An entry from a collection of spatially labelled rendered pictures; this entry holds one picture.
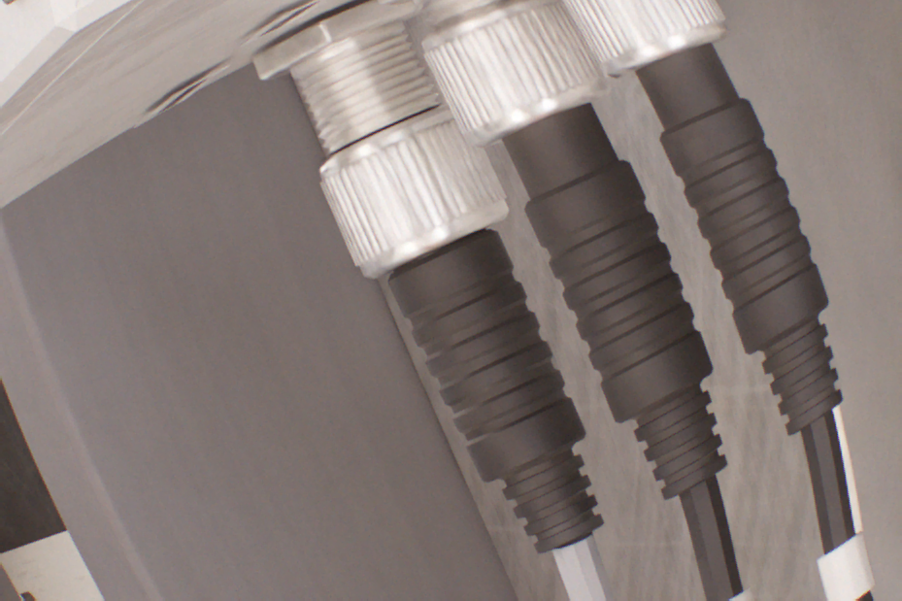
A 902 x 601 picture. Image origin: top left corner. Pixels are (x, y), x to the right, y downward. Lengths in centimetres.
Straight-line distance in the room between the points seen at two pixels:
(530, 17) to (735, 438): 9
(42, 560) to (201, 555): 86
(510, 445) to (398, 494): 11
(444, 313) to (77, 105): 8
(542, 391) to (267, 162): 11
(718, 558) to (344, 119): 7
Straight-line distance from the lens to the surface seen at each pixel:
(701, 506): 62
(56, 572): 161
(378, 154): 65
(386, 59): 65
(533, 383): 65
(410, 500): 76
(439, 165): 65
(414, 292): 66
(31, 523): 162
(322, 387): 76
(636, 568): 73
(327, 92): 66
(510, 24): 62
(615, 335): 62
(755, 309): 59
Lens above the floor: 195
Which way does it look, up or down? 42 degrees down
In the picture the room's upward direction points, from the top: 3 degrees counter-clockwise
